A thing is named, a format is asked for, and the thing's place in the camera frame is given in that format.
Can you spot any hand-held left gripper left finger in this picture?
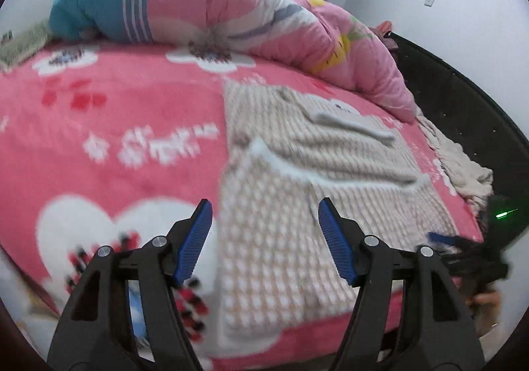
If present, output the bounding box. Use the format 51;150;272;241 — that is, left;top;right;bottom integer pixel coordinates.
47;198;214;371

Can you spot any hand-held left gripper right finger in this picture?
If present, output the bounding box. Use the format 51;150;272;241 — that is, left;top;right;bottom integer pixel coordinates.
317;197;485;371

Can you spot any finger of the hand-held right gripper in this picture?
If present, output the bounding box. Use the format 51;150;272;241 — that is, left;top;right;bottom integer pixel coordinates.
444;249;510;285
428;231;472;252

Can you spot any beige white checked coat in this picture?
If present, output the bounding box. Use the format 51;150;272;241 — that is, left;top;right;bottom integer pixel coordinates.
217;79;459;349

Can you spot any beige knitted cloth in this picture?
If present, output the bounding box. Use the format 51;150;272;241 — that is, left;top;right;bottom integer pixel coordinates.
415;115;495;215

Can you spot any pink floral blanket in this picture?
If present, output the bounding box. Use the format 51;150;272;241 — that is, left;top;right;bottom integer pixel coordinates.
0;42;484;371

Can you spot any pink and blue quilt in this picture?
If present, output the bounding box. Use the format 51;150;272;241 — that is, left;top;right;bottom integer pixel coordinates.
49;0;417;124

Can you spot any green patterned mat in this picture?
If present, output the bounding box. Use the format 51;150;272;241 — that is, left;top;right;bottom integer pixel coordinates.
0;21;52;71

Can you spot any black bed frame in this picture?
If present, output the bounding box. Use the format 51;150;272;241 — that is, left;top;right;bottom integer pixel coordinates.
388;31;529;231

